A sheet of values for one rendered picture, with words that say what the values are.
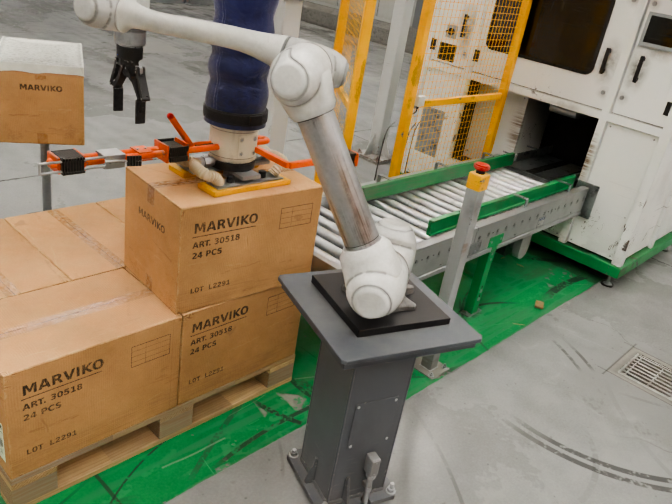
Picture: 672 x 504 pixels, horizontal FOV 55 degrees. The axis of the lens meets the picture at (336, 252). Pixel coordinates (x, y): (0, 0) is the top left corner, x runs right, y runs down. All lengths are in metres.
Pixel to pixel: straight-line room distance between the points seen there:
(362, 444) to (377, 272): 0.76
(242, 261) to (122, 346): 0.50
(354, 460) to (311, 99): 1.27
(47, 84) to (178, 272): 1.61
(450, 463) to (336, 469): 0.59
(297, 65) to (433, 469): 1.70
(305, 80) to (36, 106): 2.19
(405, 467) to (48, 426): 1.30
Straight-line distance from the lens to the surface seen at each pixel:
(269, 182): 2.37
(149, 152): 2.18
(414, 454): 2.74
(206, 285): 2.32
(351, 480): 2.42
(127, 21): 1.87
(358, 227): 1.74
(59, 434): 2.32
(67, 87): 3.57
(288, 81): 1.62
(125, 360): 2.28
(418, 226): 3.37
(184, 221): 2.15
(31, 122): 3.62
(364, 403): 2.17
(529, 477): 2.84
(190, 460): 2.56
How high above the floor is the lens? 1.80
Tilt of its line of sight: 26 degrees down
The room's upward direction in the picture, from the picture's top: 10 degrees clockwise
